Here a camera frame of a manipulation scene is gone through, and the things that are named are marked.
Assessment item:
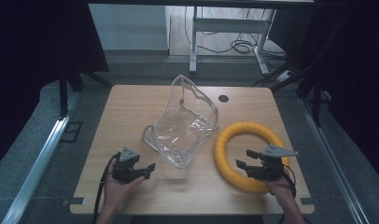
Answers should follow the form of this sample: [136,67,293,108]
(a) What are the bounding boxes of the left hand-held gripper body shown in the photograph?
[111,146,148,185]

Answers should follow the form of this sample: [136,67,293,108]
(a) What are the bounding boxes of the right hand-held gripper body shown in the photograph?
[247,143,300,183]

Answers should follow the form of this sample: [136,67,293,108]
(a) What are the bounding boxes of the yellow foam ring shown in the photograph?
[213,120,291,194]

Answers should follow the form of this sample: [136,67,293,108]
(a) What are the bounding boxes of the clear plastic bag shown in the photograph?
[141,74,220,170]

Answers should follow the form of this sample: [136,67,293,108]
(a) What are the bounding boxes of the person's left hand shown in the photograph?
[102,175,147,213]

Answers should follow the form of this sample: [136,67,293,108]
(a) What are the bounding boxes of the person's right hand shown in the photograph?
[265,175,297,205]

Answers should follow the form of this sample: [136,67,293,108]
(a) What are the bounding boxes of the black metal stand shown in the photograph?
[252,59,323,128]
[57,60,113,119]

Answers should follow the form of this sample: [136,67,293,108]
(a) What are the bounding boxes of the white power strip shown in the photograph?
[275,69,295,84]

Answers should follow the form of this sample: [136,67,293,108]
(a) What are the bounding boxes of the black curtain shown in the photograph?
[0,0,110,172]
[268,0,379,188]

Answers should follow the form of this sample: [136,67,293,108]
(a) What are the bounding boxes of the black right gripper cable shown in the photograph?
[276,163,298,224]

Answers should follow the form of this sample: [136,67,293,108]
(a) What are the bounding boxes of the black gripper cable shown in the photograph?
[276,163,298,224]
[91,151,121,224]

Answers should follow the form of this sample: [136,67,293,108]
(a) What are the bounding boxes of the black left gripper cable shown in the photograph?
[91,151,121,224]

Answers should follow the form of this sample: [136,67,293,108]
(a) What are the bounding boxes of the grey table corner bracket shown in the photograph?
[62,196,86,207]

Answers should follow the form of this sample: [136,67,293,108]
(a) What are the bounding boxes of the aluminium floor rail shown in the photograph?
[0,92,81,224]
[297,91,372,224]

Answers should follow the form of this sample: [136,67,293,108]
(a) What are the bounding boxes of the black floor cables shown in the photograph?
[183,6,289,68]

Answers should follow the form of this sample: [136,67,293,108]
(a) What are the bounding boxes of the white metal desk frame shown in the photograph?
[189,5,277,77]

